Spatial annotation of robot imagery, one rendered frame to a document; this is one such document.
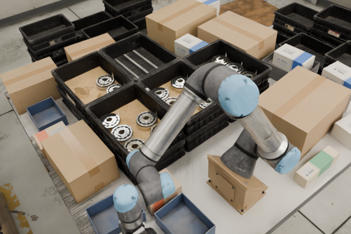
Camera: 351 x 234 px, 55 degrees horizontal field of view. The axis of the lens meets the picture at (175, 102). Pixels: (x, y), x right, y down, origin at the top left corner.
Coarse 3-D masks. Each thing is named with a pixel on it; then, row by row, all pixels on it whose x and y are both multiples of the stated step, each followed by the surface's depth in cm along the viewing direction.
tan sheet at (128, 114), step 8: (128, 104) 176; (136, 104) 176; (112, 112) 172; (120, 112) 172; (128, 112) 172; (136, 112) 171; (128, 120) 168; (160, 120) 166; (136, 128) 163; (136, 136) 159; (144, 136) 159
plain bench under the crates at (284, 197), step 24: (24, 120) 190; (72, 120) 188; (216, 144) 170; (336, 144) 166; (48, 168) 164; (168, 168) 161; (192, 168) 160; (264, 168) 158; (336, 168) 156; (192, 192) 150; (216, 192) 150; (288, 192) 148; (312, 192) 147; (72, 216) 144; (216, 216) 141; (240, 216) 141; (264, 216) 140; (288, 216) 141
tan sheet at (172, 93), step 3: (165, 84) 187; (168, 84) 187; (162, 87) 185; (165, 87) 185; (168, 87) 185; (168, 90) 183; (171, 90) 183; (171, 93) 181; (174, 93) 181; (177, 93) 181; (171, 96) 179; (174, 96) 179; (177, 96) 179; (195, 111) 170; (198, 111) 170; (192, 114) 168
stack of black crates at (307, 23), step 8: (280, 8) 318; (288, 8) 324; (296, 8) 327; (304, 8) 319; (280, 16) 310; (288, 16) 327; (296, 16) 326; (304, 16) 323; (312, 16) 316; (272, 24) 322; (280, 24) 315; (288, 24) 307; (296, 24) 299; (304, 24) 314; (312, 24) 314; (280, 32) 320; (288, 32) 310; (296, 32) 304; (304, 32) 297
